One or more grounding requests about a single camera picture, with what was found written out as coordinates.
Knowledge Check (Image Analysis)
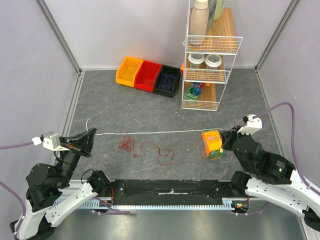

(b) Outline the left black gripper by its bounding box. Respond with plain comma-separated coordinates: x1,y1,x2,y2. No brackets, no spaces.
57,127,98,187

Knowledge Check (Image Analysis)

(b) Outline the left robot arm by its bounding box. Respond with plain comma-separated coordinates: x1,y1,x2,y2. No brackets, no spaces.
10,127,111,240

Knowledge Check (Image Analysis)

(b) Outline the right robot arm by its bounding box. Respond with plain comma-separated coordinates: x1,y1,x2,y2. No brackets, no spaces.
220,129,320,231

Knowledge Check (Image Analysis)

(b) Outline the orange green sponge pack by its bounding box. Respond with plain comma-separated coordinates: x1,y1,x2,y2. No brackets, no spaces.
201,130,225,160

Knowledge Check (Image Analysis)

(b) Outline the yellow storage bin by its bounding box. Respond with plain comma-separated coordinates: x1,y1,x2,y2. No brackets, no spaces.
115,56,143,88

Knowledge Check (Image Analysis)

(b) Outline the blue red packet on shelf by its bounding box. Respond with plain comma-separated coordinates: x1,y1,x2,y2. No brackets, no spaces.
194,82,211,91

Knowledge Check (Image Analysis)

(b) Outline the red storage bin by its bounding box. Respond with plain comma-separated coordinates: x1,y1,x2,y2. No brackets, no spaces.
134,60,162,93

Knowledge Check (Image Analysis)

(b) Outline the black storage bin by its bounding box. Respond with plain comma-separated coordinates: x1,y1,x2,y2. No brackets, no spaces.
153,65,182,97

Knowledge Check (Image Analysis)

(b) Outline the left paper cup with lid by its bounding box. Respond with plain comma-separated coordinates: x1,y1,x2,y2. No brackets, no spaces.
188,53,205,69

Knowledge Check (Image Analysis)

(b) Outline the beige bottle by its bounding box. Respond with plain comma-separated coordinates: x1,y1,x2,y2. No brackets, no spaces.
188,0,209,46

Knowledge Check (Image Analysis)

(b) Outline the light green bottle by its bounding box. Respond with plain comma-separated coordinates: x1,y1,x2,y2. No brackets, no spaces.
213,0,225,21

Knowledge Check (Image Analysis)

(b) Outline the grey-green bottle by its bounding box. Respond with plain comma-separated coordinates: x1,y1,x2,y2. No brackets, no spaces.
206,0,217,30

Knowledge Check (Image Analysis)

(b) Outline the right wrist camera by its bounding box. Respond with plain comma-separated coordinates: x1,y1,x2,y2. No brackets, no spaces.
237,114,263,136

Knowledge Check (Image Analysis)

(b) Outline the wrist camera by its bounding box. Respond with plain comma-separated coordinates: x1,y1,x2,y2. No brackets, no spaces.
41,131,69,152
237,114,263,136

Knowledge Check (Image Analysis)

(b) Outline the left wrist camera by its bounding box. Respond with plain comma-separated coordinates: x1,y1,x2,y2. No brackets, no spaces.
41,131,69,152

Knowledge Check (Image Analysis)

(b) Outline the slotted cable duct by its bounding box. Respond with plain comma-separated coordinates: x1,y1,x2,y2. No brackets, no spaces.
52,197,251,210

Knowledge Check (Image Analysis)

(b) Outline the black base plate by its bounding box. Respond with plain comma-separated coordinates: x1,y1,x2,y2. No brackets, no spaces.
81,178,260,206

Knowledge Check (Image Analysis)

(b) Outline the white wire shelf rack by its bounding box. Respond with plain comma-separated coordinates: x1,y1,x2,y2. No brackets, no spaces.
181,0,243,111

